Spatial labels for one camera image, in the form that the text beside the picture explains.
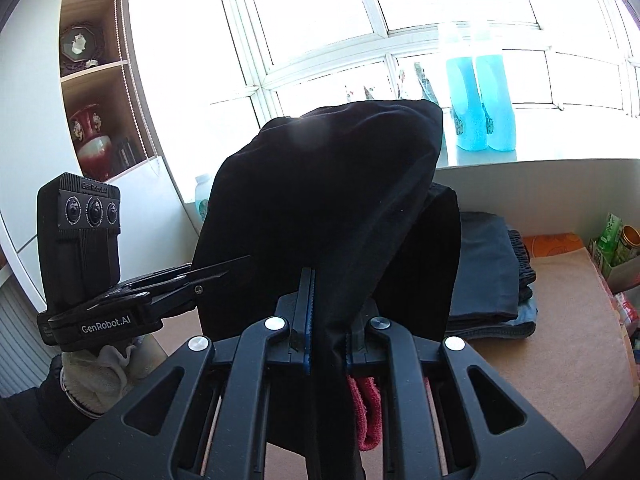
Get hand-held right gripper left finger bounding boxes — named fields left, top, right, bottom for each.
left=57, top=268, right=317, bottom=480

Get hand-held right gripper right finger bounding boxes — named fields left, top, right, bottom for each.
left=344, top=302, right=587, bottom=480

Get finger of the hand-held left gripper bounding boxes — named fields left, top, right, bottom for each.
left=149, top=274, right=230, bottom=320
left=107, top=255, right=252, bottom=293

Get person's left forearm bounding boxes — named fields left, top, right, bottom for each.
left=7, top=354, right=98, bottom=461

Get folded dark grey pants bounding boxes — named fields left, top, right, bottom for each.
left=446, top=211, right=522, bottom=324

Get folded black elastic-waist pants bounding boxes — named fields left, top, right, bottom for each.
left=507, top=229, right=539, bottom=302

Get person's left hand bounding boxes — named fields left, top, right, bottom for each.
left=59, top=334, right=157, bottom=417

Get red terry cloth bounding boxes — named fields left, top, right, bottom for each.
left=345, top=374, right=384, bottom=454

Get small white plastic bottle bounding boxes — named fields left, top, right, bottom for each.
left=193, top=173, right=215, bottom=222

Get red ceramic vase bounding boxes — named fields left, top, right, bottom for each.
left=68, top=103, right=112, bottom=181

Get wooden shelf unit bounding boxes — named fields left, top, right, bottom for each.
left=59, top=0, right=162, bottom=184

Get peach terry towel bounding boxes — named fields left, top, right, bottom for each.
left=150, top=246, right=632, bottom=468

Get orange floral bed sheet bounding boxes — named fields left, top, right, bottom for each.
left=521, top=232, right=587, bottom=259

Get octagonal dark framed ornament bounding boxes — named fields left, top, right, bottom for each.
left=60, top=24, right=106, bottom=69

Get green carton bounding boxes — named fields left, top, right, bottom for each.
left=589, top=212, right=624, bottom=267

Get cardboard box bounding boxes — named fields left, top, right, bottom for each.
left=599, top=254, right=640, bottom=294

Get blue detergent bottle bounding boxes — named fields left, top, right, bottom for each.
left=446, top=54, right=489, bottom=152
left=475, top=52, right=517, bottom=153

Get jar with gold lid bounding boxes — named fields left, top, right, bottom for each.
left=617, top=224, right=640, bottom=264

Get white bead blind cord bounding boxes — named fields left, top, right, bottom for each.
left=113, top=0, right=157, bottom=162

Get white window frame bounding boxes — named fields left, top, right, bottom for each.
left=210, top=0, right=640, bottom=117

